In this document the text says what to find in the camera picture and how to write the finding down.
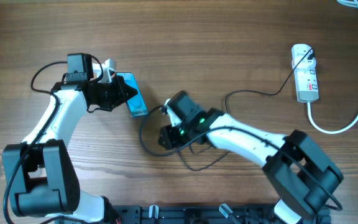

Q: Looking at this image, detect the teal screen Galaxy smartphone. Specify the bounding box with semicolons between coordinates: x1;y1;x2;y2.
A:
117;72;149;118

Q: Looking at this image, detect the black USB charging cable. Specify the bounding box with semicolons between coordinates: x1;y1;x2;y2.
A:
177;47;316;172

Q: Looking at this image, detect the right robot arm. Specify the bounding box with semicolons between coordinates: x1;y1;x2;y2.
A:
158;91;344;223

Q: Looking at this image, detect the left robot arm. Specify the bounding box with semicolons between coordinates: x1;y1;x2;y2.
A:
2;53;138;223

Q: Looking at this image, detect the white power strip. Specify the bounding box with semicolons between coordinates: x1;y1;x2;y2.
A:
291;44;320;104

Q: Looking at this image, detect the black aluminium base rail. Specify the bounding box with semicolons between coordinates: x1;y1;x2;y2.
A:
114;203;282;224

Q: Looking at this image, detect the black right camera cable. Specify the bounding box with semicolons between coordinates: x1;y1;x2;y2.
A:
138;105;343;212

